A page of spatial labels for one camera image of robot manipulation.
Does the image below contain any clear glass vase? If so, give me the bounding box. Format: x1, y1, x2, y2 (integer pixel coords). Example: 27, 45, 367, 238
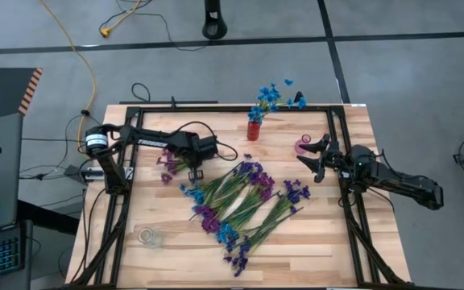
137, 226, 164, 249

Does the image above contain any blue artificial flower stem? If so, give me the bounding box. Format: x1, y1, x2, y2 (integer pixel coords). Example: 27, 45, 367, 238
179, 171, 243, 205
246, 78, 308, 125
214, 192, 285, 246

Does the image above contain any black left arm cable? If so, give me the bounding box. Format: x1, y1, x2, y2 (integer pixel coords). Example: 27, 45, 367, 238
170, 120, 240, 163

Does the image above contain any black orange-striped floor mat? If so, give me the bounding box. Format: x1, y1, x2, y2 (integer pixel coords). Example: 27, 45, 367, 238
0, 67, 44, 124

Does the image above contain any pink glass vase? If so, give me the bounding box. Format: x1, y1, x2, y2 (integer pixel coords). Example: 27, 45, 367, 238
294, 134, 313, 155

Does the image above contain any yellow hanging cable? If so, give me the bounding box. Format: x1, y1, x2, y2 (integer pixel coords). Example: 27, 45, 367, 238
39, 0, 97, 156

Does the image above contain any black flat bar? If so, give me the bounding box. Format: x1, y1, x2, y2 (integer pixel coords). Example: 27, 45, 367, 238
118, 99, 219, 106

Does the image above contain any black floor cable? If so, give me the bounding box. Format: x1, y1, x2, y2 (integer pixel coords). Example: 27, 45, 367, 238
98, 0, 209, 52

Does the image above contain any black stand base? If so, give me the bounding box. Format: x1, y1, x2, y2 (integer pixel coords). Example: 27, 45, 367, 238
201, 0, 229, 40

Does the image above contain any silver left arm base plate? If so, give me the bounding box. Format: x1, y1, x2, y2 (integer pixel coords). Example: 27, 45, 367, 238
79, 166, 131, 183

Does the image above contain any pile of loose flowers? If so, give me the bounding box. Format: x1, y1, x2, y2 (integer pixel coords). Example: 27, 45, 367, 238
60, 105, 418, 290

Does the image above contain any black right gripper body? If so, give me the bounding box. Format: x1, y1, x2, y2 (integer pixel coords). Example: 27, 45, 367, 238
316, 140, 356, 180

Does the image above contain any purple artificial flower stem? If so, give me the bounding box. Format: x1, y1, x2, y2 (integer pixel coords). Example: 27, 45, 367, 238
220, 172, 276, 229

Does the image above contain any yellow extension cord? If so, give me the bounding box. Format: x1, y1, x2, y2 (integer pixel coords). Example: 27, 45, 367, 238
99, 0, 143, 39

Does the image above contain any black desk foot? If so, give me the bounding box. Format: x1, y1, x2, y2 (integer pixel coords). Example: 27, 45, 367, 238
16, 199, 80, 237

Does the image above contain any grey desk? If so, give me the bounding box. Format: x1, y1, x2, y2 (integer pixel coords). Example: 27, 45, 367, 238
0, 112, 26, 237

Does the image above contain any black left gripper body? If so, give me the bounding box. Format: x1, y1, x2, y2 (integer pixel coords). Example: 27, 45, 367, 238
181, 149, 205, 172

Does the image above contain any red ribbed glass vase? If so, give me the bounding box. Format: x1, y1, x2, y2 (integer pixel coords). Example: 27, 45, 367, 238
246, 120, 262, 142

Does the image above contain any grey power adapter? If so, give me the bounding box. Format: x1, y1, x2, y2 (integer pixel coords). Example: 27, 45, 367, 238
63, 163, 92, 178

